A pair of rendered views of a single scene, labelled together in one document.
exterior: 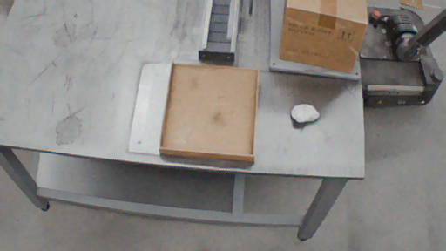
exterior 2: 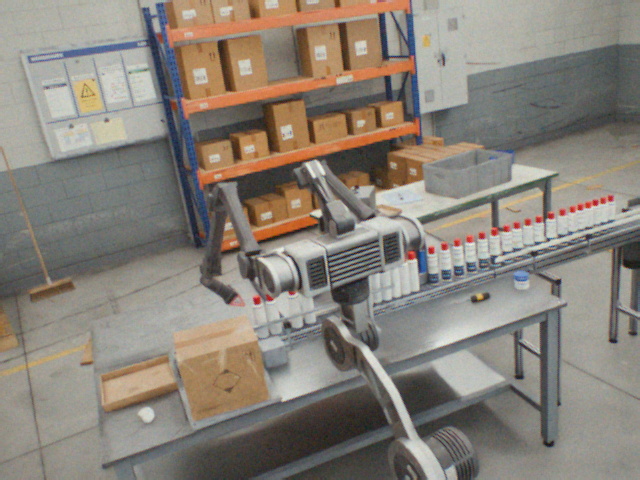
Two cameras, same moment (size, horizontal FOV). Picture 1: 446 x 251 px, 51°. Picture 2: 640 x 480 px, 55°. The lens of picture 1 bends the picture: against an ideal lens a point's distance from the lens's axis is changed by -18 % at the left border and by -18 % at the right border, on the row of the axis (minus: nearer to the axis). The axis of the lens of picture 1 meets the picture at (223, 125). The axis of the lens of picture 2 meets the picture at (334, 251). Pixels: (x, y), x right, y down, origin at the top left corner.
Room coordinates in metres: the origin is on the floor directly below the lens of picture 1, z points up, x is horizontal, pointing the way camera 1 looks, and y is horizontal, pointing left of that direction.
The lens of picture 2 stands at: (0.72, -2.45, 2.22)
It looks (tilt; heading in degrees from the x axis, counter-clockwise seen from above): 21 degrees down; 67
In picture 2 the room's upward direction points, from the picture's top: 8 degrees counter-clockwise
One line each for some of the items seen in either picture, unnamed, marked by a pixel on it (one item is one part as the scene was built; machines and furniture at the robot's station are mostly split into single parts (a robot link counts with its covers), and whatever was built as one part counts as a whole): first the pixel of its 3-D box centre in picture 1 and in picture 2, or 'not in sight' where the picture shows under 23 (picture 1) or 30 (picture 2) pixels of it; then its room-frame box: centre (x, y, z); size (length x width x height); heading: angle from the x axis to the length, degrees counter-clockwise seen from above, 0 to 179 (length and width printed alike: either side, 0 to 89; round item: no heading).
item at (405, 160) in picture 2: not in sight; (427, 174); (4.56, 3.52, 0.32); 1.20 x 0.83 x 0.64; 92
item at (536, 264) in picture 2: not in sight; (575, 305); (3.18, -0.09, 0.47); 1.17 x 0.38 x 0.94; 177
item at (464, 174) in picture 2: not in sight; (467, 173); (3.59, 1.44, 0.91); 0.60 x 0.40 x 0.22; 7
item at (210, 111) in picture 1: (211, 106); (138, 382); (0.78, 0.04, 0.85); 0.30 x 0.26 x 0.04; 177
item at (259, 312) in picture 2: not in sight; (260, 316); (1.35, 0.01, 0.98); 0.05 x 0.05 x 0.20
